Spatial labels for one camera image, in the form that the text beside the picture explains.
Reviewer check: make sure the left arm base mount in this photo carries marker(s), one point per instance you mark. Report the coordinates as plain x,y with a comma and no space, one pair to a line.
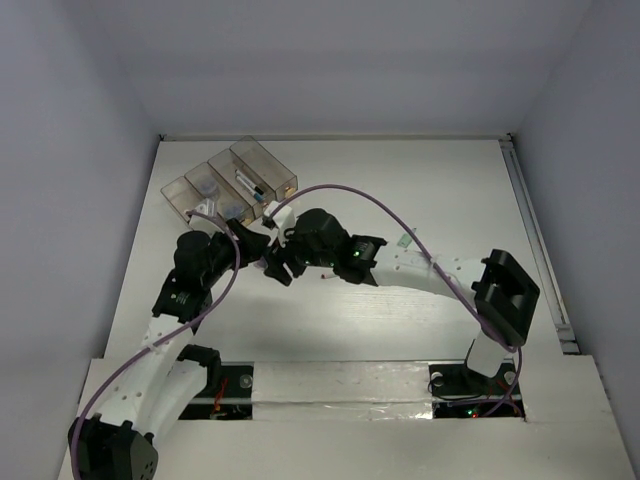
232,399

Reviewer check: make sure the black-capped white marker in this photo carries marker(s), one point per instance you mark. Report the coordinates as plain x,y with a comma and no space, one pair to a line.
259,196

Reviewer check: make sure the clear four-compartment organizer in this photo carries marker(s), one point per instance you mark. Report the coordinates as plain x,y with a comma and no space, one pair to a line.
251,158

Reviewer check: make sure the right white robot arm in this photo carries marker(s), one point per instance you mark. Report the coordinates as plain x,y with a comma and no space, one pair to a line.
496,287

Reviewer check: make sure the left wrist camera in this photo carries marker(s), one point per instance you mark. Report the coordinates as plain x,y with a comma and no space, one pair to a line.
207,209

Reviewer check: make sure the clear jar of paperclips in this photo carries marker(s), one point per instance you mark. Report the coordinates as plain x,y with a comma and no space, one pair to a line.
232,210

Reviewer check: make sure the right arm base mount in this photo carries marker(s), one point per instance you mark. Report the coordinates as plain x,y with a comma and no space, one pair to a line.
459,393

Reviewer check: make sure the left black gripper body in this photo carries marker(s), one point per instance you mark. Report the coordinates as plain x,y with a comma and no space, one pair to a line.
223,259

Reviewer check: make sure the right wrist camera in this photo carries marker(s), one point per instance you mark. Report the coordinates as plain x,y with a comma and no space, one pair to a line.
278,217

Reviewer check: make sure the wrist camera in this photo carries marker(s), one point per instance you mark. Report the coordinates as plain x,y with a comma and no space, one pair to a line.
278,217
207,209

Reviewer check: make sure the blue-capped white marker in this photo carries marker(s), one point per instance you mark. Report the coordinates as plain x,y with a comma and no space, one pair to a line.
245,182

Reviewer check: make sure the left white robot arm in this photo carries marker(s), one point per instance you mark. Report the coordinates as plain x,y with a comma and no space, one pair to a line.
116,434

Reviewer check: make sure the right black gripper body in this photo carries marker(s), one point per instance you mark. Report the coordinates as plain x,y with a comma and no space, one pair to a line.
298,252

